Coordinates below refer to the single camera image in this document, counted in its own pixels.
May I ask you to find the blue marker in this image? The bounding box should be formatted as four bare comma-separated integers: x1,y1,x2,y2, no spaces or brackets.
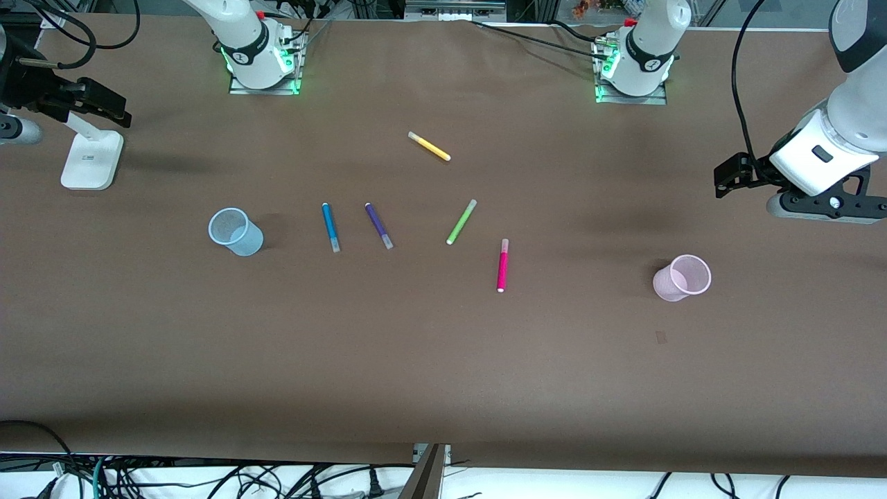
322,202,341,253

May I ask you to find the translucent pink cup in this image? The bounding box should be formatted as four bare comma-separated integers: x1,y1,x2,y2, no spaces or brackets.
653,254,712,303

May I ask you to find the translucent blue cup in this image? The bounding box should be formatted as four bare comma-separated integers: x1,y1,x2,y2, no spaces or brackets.
208,207,264,257

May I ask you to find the green marker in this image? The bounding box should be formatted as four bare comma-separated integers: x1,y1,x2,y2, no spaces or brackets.
446,199,478,246

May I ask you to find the purple marker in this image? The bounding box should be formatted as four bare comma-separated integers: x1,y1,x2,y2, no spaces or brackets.
365,202,394,250

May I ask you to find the yellow marker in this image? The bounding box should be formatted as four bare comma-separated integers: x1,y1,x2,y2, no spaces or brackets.
407,131,452,162

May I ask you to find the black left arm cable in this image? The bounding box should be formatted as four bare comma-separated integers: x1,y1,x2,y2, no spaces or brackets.
730,0,771,174

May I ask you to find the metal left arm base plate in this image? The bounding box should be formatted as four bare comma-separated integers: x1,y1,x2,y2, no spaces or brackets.
592,35,669,106

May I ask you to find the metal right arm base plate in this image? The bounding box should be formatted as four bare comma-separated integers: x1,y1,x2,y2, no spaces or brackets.
229,26,306,96

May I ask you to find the black cable on table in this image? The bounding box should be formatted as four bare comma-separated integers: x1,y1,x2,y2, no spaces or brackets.
471,19,612,60

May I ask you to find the aluminium frame rail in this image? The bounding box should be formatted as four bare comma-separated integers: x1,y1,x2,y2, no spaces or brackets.
405,0,507,21

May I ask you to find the metal table post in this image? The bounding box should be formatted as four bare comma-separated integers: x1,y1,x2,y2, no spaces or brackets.
398,444,450,499

